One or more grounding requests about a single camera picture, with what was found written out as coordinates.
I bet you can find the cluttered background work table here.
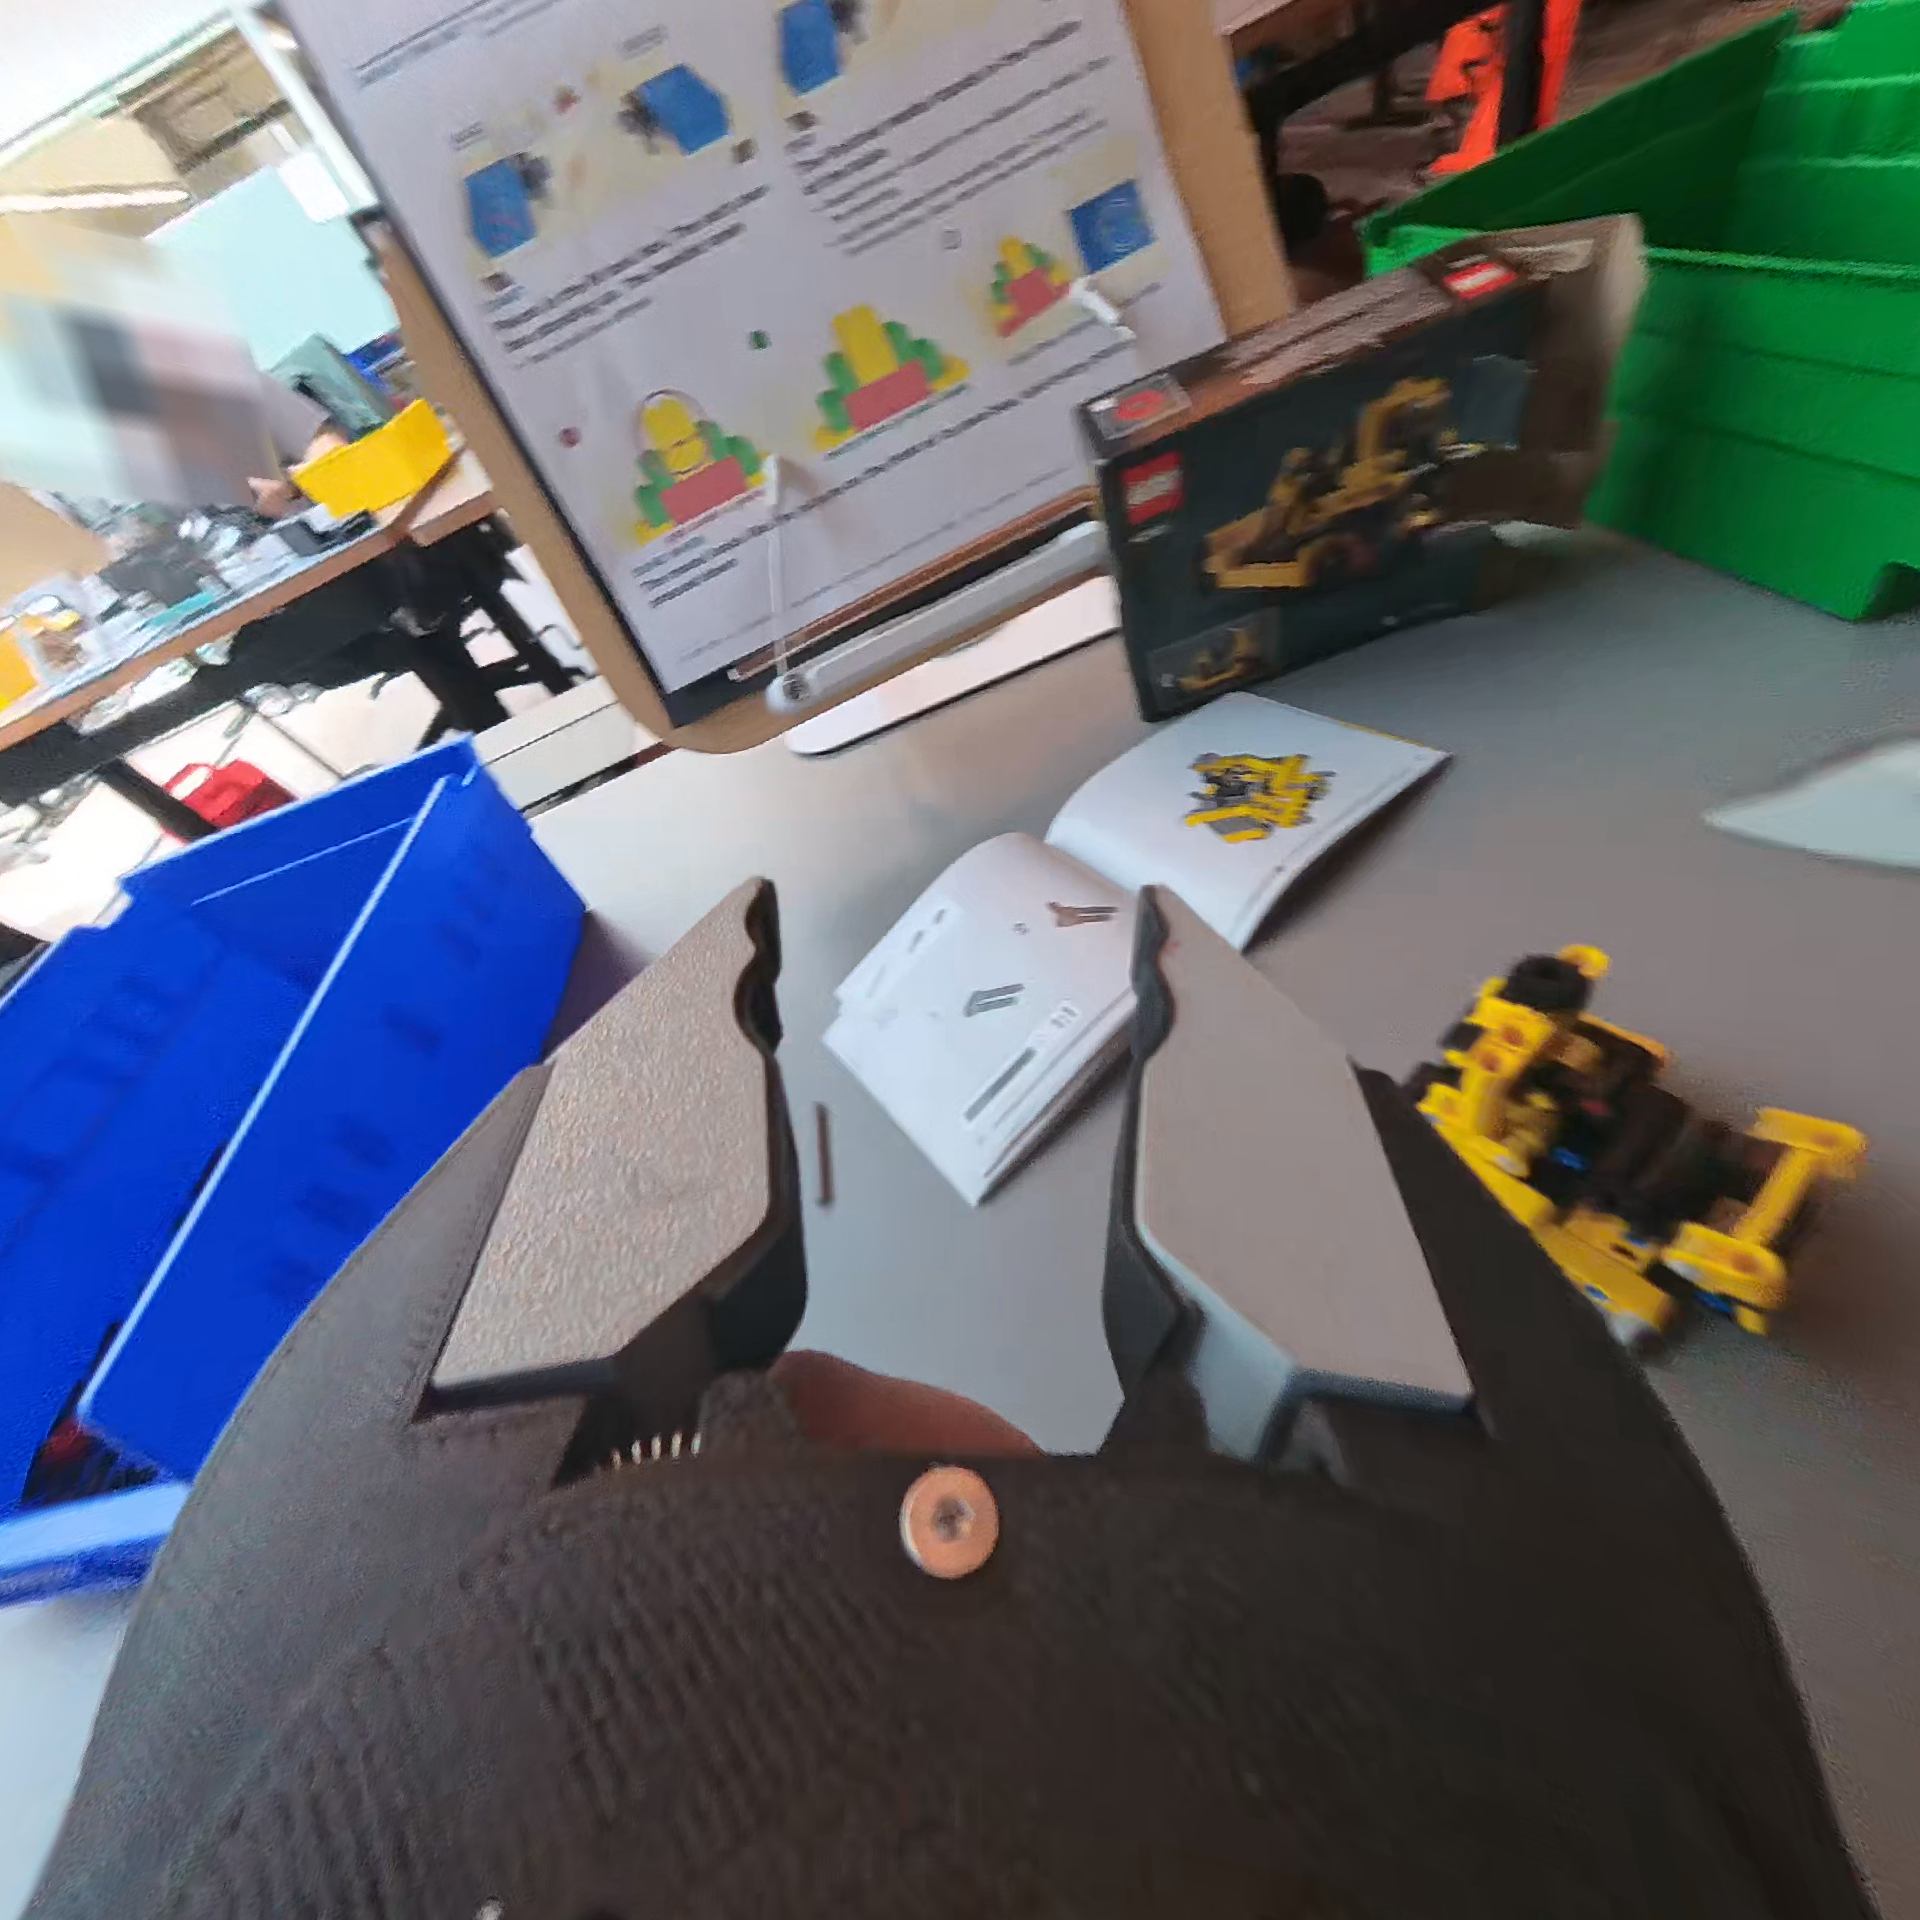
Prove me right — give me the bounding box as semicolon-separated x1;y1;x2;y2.
0;451;503;798

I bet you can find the white board stand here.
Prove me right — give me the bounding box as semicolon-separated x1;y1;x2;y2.
766;525;1126;757

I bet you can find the blue plastic bin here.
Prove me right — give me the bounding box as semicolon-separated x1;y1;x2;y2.
0;736;587;1608

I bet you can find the yellow plastic bin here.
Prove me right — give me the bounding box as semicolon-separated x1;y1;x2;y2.
290;400;454;521

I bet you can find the yellow black lego vehicle model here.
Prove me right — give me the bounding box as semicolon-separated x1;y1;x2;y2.
1411;943;1869;1345

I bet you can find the green plastic bin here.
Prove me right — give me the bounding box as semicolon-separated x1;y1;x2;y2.
1358;0;1920;622

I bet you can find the red plastic crate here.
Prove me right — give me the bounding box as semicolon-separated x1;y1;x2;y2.
164;757;298;836

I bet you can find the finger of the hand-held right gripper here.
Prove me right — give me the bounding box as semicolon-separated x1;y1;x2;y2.
1704;738;1920;869

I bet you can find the dark lego set box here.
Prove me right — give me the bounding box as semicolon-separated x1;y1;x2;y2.
1081;217;1653;721

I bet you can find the printed instruction sheet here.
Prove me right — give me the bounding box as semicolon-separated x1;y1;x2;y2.
278;0;1233;695

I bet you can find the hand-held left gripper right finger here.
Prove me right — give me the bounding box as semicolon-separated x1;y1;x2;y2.
1102;885;1481;1462

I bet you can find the white lego instruction booklet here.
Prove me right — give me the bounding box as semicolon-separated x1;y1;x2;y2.
823;691;1455;1204

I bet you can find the wooden display board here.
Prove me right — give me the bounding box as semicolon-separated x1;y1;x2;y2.
376;0;1296;755

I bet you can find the orange plastic object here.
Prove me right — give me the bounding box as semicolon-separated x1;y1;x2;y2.
1423;0;1586;178

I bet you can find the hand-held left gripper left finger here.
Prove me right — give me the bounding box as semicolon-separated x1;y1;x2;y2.
427;880;815;1410

